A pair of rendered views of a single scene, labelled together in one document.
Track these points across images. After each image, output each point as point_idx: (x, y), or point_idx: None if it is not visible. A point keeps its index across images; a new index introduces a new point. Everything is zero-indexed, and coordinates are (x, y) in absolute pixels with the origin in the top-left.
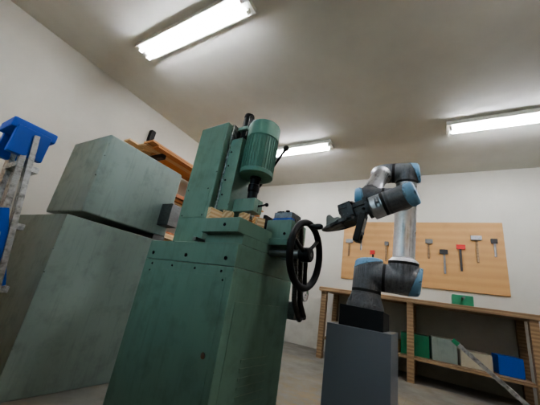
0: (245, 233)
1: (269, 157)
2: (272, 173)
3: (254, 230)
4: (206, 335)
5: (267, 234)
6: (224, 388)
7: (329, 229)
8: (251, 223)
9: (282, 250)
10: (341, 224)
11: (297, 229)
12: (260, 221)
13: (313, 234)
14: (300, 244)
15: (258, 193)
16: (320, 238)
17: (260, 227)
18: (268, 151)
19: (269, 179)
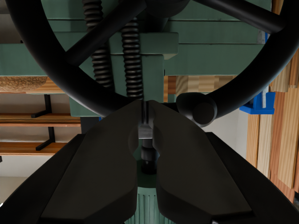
0: (252, 46)
1: (157, 214)
2: (138, 195)
3: (225, 61)
4: None
5: (178, 66)
6: None
7: (163, 116)
8: (238, 71)
9: (166, 21)
10: (118, 217)
11: (287, 59)
12: (194, 89)
13: (107, 88)
14: (238, 5)
15: (145, 148)
16: (66, 79)
17: (204, 73)
18: (161, 223)
19: (138, 181)
